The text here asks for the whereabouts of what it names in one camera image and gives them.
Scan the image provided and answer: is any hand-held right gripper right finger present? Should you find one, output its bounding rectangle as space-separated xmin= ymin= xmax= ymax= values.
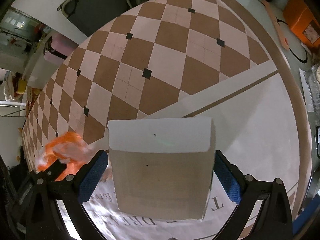
xmin=213 ymin=150 xmax=293 ymax=240

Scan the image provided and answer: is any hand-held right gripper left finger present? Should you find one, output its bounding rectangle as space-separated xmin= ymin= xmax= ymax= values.
xmin=25 ymin=150 xmax=109 ymax=240

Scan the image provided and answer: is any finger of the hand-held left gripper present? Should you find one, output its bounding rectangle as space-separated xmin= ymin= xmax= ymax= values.
xmin=30 ymin=158 xmax=68 ymax=180

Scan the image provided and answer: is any orange plastic bag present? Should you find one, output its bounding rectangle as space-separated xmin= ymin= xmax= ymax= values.
xmin=36 ymin=131 xmax=95 ymax=182

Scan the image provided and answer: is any white cardboard box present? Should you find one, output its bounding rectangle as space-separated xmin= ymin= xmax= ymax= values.
xmin=107 ymin=117 xmax=216 ymax=222

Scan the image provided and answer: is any orange printed carton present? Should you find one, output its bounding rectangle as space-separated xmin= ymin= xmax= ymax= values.
xmin=24 ymin=87 xmax=42 ymax=113

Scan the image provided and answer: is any yellow bin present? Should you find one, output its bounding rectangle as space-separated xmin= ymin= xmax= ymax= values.
xmin=15 ymin=79 xmax=27 ymax=95

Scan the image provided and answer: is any white stuffed bag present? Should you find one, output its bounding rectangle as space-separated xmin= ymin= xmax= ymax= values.
xmin=3 ymin=71 xmax=16 ymax=102

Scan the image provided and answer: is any pink suitcase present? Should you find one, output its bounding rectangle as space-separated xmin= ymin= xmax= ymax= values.
xmin=43 ymin=34 xmax=78 ymax=67

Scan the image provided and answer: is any clear plastic container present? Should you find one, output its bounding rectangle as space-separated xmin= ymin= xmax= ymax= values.
xmin=303 ymin=64 xmax=320 ymax=126

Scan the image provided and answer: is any brown checkered table mat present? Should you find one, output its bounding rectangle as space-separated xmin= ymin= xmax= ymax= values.
xmin=21 ymin=0 xmax=313 ymax=240

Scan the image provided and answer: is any pink shoehorn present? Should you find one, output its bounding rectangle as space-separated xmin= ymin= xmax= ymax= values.
xmin=261 ymin=0 xmax=290 ymax=51

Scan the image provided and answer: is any grey folding bed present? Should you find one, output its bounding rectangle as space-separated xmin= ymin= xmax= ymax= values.
xmin=57 ymin=0 xmax=160 ymax=38

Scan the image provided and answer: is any orange box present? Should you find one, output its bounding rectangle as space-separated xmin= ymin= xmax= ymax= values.
xmin=282 ymin=0 xmax=320 ymax=51

